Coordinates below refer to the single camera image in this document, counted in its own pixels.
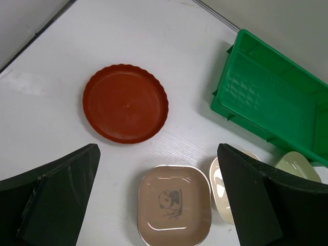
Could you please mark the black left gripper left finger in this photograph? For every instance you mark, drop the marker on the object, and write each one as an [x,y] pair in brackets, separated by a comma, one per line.
[47,205]

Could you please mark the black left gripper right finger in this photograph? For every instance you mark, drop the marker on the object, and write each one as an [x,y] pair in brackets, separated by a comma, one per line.
[270,206]

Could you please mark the green square panda plate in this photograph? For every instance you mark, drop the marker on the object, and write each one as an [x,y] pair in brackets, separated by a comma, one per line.
[296,164]

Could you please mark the cream square panda plate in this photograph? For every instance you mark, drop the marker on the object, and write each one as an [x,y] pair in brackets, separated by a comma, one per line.
[219,192]

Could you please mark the brown square panda plate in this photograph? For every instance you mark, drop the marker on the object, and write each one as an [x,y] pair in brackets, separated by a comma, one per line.
[174,206]

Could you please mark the red round scalloped plate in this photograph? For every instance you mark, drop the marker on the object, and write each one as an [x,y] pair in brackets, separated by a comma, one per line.
[125,104]

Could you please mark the green plastic bin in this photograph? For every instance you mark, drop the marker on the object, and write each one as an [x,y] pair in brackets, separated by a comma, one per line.
[271,96]

